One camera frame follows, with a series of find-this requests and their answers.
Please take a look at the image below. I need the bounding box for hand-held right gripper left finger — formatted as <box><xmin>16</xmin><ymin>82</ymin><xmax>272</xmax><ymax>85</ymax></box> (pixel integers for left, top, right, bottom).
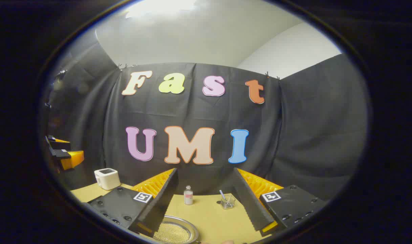
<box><xmin>87</xmin><ymin>168</ymin><xmax>179</xmax><ymax>238</ymax></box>

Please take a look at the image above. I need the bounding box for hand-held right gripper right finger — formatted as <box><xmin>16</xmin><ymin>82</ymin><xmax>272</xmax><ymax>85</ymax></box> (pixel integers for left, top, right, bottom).
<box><xmin>233</xmin><ymin>168</ymin><xmax>328</xmax><ymax>237</ymax></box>

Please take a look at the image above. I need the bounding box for steel pot with black handle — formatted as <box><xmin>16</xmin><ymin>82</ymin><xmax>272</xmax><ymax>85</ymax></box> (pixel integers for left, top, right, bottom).
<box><xmin>152</xmin><ymin>215</ymin><xmax>199</xmax><ymax>244</ymax></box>

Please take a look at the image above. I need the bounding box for white toaster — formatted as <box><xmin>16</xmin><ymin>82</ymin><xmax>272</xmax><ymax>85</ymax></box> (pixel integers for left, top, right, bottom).
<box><xmin>94</xmin><ymin>168</ymin><xmax>121</xmax><ymax>190</ymax></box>

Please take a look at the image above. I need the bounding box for metal wire basket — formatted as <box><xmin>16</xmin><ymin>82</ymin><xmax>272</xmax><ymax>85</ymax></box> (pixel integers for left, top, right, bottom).
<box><xmin>221</xmin><ymin>194</ymin><xmax>236</xmax><ymax>209</ymax></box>

